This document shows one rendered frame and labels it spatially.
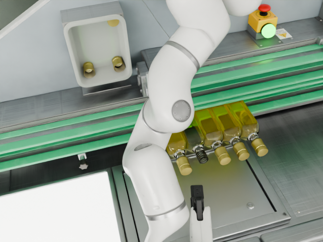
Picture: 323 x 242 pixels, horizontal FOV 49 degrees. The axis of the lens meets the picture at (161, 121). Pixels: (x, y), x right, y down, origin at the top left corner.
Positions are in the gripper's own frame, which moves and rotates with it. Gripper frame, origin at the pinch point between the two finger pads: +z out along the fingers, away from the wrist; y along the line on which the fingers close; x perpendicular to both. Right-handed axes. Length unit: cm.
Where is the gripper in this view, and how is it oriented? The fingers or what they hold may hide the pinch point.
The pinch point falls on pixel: (196, 197)
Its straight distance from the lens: 97.3
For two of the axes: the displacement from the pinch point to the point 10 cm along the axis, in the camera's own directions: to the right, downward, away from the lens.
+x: -10.0, 0.4, 0.3
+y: -0.5, -7.1, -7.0
